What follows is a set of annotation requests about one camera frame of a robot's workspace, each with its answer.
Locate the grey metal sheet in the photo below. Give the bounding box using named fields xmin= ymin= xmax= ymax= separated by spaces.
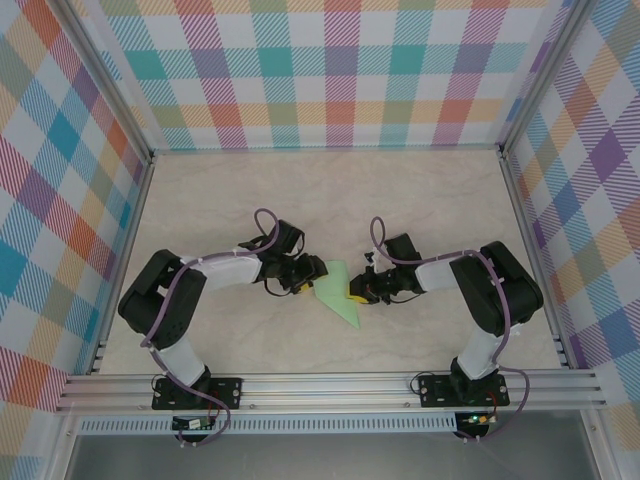
xmin=64 ymin=432 xmax=601 ymax=480

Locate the wide aluminium mounting rail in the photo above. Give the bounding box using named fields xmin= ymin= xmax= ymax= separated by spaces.
xmin=55 ymin=369 xmax=609 ymax=414

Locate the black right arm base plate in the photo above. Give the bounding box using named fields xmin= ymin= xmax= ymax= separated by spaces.
xmin=417 ymin=373 xmax=510 ymax=409

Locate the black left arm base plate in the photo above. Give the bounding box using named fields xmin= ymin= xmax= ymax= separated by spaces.
xmin=151 ymin=377 xmax=245 ymax=412

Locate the aluminium table edge rail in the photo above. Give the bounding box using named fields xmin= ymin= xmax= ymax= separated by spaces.
xmin=87 ymin=154 xmax=157 ymax=376
xmin=498 ymin=152 xmax=574 ymax=371

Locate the slotted grey cable duct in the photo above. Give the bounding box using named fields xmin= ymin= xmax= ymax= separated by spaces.
xmin=78 ymin=412 xmax=459 ymax=435

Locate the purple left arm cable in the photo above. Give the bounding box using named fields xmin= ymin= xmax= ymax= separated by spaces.
xmin=139 ymin=207 xmax=281 ymax=448

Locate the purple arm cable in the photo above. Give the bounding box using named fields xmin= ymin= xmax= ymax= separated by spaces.
xmin=139 ymin=207 xmax=281 ymax=448
xmin=368 ymin=215 xmax=532 ymax=446

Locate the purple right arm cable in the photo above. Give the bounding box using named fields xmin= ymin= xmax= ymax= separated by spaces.
xmin=368 ymin=215 xmax=532 ymax=446

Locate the aluminium frame post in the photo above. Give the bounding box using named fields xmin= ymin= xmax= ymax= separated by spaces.
xmin=58 ymin=0 xmax=156 ymax=164
xmin=497 ymin=0 xmax=599 ymax=159

